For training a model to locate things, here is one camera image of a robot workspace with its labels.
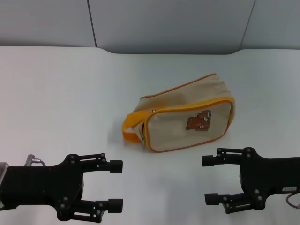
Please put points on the beige food bag orange trim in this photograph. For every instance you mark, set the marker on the beige food bag orange trim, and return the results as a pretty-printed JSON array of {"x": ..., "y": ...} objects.
[{"x": 187, "y": 136}]

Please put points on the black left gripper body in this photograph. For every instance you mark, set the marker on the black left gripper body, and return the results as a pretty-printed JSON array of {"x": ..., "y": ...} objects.
[{"x": 42, "y": 185}]

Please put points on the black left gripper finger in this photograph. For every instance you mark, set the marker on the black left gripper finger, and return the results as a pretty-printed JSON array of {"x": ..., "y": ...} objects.
[
  {"x": 116, "y": 166},
  {"x": 114, "y": 205}
]

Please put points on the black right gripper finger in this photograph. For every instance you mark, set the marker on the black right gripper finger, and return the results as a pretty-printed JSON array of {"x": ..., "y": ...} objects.
[
  {"x": 208, "y": 161},
  {"x": 212, "y": 199}
]

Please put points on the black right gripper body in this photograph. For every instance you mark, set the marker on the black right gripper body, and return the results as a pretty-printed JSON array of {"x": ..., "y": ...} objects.
[{"x": 269, "y": 174}]

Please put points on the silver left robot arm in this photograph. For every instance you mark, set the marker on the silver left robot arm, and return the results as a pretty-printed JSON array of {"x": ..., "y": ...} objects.
[{"x": 2, "y": 171}]

